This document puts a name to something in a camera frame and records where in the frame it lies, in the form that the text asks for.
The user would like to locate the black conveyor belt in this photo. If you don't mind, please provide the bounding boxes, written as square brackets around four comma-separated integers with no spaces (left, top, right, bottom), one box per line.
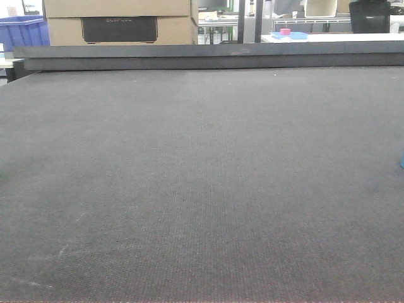
[1,67,403,302]

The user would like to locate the pink tape roll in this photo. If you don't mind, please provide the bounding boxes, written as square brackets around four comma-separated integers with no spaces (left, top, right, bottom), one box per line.
[280,28,291,36]

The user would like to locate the shallow blue tray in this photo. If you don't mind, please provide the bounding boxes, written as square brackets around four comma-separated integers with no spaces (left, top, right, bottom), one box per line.
[271,32,309,40]

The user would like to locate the lower cardboard box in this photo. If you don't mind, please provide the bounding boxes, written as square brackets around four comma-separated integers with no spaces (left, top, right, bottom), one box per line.
[47,16,198,46]

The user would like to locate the cardboard box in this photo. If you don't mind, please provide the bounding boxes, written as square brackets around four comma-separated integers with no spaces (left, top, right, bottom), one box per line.
[43,0,198,18]
[47,16,198,46]

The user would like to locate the beige plastic chair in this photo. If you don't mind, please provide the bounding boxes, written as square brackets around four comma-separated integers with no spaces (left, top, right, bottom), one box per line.
[304,0,338,18]

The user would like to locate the white background table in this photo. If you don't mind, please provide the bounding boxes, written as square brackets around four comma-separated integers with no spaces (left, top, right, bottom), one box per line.
[261,33,403,43]

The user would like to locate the upper cardboard box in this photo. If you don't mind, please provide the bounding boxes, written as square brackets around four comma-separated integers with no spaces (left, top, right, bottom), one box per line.
[43,0,198,18]

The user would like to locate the blue crate in background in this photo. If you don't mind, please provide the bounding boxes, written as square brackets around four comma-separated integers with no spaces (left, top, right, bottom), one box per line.
[1,15,50,52]

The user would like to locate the black vertical post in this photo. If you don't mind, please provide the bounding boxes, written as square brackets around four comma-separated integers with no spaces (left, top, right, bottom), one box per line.
[254,0,264,44]
[237,0,246,44]

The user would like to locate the dark conveyor side rail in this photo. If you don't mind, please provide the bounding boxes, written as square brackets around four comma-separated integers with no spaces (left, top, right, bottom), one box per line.
[13,40,403,71]

